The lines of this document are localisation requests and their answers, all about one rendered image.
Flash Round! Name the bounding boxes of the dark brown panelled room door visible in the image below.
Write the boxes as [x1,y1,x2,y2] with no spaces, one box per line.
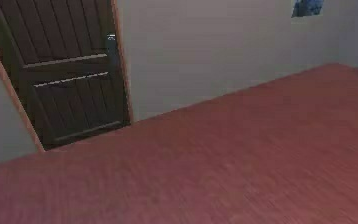
[0,0,132,151]

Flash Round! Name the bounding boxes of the blue framed wall picture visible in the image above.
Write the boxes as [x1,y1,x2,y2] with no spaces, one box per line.
[291,0,325,19]

